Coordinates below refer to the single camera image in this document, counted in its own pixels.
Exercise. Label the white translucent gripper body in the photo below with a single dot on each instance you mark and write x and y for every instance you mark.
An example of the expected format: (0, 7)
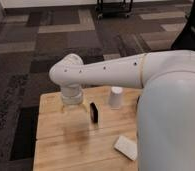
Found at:
(72, 97)

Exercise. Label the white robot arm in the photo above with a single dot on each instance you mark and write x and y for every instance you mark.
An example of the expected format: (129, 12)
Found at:
(166, 107)

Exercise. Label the black tape roll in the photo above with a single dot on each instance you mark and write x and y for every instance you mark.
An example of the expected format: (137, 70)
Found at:
(94, 113)

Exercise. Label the white plastic cup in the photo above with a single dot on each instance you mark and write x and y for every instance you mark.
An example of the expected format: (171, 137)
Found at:
(115, 97)

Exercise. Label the white sponge block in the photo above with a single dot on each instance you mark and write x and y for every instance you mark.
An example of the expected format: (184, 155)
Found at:
(127, 147)

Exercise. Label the black office chair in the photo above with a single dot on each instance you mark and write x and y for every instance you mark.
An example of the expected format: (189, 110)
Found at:
(186, 38)

